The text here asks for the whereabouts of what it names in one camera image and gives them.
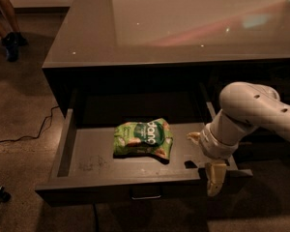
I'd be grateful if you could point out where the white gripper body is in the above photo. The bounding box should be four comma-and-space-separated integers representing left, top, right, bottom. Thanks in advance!
198, 124, 239, 160

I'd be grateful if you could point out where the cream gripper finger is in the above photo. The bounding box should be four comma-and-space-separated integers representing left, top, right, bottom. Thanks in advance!
187, 131, 200, 145
205, 160, 227, 197

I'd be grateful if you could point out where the grey drawer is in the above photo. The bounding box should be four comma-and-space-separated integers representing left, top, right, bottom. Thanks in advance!
35, 82, 254, 208

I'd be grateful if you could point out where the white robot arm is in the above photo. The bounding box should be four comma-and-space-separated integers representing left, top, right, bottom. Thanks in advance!
187, 82, 290, 196

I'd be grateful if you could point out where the grey drawer cabinet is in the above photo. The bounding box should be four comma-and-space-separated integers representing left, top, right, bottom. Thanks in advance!
42, 0, 290, 166

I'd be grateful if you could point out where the green snack bag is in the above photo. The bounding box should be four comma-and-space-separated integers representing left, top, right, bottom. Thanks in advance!
113, 118, 173, 160

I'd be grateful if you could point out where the person in tan shorts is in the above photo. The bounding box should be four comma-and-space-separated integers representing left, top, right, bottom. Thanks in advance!
0, 0, 28, 62

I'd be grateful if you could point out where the thin black floor cable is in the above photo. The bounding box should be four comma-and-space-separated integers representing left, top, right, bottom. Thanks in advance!
0, 105, 60, 147

